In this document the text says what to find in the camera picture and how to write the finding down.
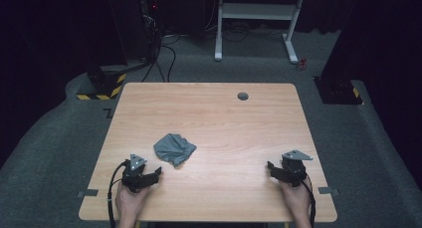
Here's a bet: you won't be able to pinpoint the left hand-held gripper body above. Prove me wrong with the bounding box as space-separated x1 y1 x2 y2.
120 153 148 193

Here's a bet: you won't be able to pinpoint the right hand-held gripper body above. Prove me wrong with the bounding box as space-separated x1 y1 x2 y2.
279 149 314 188

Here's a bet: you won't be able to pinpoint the grey cloth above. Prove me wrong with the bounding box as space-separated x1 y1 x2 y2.
152 132 198 168

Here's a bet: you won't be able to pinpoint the person's left hand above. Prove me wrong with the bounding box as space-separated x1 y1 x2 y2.
114 183 150 220

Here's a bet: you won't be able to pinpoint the person's right hand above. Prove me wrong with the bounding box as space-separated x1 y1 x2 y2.
280 179 313 220

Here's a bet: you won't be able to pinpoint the grey tape strip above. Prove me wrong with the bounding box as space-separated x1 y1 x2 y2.
76 188 100 199
316 186 340 196

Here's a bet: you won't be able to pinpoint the yellow black striped base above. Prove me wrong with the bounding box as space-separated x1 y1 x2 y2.
76 65 128 102

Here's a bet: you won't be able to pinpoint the dark equipment with red light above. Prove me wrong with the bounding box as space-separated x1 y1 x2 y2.
138 0 164 61

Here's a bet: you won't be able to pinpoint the white metal stand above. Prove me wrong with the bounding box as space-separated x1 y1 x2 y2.
214 0 309 65

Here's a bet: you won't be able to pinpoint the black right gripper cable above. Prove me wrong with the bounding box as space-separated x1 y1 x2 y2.
300 178 317 228

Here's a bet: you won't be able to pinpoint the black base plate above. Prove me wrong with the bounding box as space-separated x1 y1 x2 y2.
313 76 363 106

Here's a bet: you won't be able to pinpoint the black floor cables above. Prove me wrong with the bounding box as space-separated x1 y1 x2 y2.
140 34 177 84

